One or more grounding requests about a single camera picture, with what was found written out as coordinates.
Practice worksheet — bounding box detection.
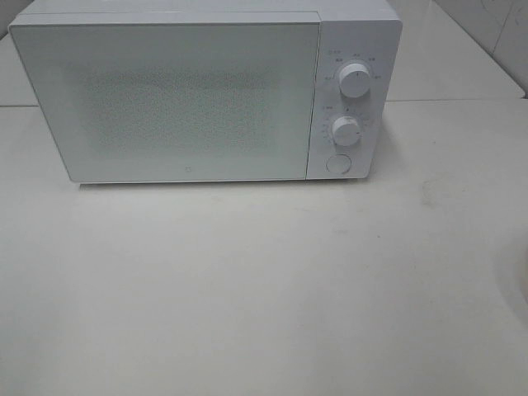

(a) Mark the white round door button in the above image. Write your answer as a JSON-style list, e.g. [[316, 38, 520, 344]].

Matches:
[[326, 154, 351, 175]]

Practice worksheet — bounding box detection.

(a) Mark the white microwave oven body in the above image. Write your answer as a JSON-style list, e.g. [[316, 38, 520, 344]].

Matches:
[[9, 1, 403, 180]]

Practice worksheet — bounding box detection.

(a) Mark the white microwave door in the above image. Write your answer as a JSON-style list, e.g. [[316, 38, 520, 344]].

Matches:
[[12, 21, 319, 183]]

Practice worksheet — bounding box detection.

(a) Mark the white round knob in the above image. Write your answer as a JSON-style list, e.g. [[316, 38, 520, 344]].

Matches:
[[337, 59, 371, 99], [330, 116, 362, 147]]

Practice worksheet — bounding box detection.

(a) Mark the upper white round knob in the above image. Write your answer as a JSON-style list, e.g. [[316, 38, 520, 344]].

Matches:
[[337, 59, 371, 99]]

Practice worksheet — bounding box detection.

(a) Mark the lower white round knob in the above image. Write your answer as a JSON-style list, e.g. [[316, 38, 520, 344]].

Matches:
[[330, 116, 362, 147]]

